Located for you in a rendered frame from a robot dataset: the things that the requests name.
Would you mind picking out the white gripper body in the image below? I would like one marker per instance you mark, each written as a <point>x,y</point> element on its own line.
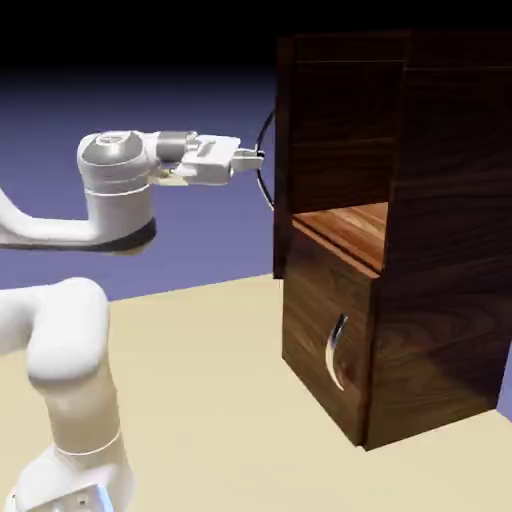
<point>208,162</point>

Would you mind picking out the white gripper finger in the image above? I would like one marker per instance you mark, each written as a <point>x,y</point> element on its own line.
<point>246,152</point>
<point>244,164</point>

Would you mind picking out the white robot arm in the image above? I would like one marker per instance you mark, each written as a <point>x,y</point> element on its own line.
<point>116,188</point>

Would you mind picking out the tall dark wood cabinet door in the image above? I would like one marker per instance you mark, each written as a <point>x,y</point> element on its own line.
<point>283,160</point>

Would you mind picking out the short dark wood cabinet door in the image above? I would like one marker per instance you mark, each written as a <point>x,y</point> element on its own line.
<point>316,320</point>

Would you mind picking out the dark wood cabinet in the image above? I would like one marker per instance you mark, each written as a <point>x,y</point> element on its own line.
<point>440,240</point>

